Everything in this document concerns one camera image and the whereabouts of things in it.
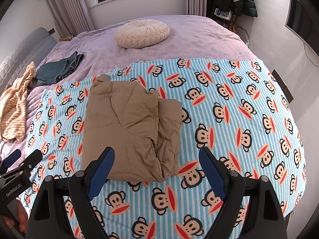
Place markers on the yellow striped garment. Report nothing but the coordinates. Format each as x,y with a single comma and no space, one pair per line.
15,104

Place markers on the patterned small bag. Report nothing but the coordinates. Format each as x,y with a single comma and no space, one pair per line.
222,14

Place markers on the tan puffer jacket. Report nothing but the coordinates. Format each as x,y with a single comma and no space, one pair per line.
124,119

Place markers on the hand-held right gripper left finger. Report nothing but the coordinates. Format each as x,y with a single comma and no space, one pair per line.
101,176

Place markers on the dark wooden board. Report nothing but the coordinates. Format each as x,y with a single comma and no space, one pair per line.
282,86

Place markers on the person's left hand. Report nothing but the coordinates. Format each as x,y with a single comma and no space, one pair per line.
23,216

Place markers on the grey quilted headboard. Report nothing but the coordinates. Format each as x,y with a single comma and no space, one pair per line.
22,49

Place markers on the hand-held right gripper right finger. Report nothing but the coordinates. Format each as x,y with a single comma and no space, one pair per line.
211,171

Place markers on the bed with purple cover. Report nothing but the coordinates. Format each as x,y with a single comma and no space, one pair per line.
99,44

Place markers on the blue jeans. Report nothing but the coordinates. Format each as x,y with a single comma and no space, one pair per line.
52,72

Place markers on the black hanging bag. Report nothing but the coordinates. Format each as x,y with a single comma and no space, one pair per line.
223,1

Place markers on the gold ornaments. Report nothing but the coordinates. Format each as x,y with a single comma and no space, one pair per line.
66,38

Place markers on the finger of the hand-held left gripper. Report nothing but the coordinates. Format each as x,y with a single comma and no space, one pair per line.
31,160
13,157

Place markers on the wall television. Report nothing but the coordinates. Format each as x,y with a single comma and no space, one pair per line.
302,20

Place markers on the round cream cushion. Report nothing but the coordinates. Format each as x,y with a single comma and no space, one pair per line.
142,33

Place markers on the monkey printed striped blanket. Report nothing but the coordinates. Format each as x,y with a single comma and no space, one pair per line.
224,104

